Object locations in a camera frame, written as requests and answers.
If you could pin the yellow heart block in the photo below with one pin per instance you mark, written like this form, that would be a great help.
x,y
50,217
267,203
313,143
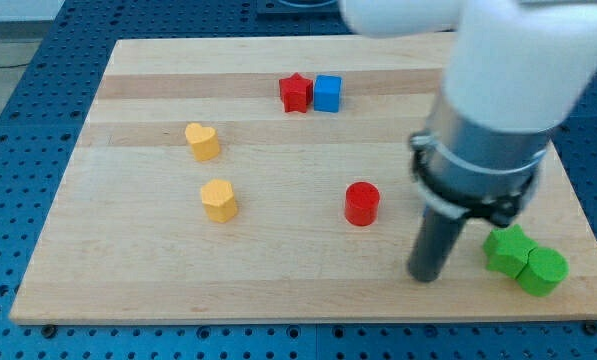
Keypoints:
x,y
203,141

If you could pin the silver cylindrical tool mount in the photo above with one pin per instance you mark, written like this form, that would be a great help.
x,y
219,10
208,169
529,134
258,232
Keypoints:
x,y
468,170

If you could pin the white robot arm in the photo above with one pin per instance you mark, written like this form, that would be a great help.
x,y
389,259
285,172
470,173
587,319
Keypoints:
x,y
516,70

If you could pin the green cylinder block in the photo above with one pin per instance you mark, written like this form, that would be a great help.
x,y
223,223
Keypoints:
x,y
545,269

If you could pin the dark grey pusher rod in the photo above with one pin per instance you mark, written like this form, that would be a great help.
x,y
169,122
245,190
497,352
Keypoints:
x,y
434,243

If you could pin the yellow hexagon block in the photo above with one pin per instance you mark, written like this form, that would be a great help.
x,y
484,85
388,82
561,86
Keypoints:
x,y
218,199

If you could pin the green star block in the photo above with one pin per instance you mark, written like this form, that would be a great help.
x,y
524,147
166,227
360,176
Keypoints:
x,y
507,250

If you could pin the red star block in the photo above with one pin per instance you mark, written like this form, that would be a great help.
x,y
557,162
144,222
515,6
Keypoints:
x,y
296,93

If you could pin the wooden board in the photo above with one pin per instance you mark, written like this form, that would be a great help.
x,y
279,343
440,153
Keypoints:
x,y
127,239

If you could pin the red cylinder block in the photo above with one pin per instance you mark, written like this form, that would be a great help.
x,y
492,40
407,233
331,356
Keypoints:
x,y
361,203

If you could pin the blue cube block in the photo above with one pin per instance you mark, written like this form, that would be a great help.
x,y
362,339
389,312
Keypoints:
x,y
327,93

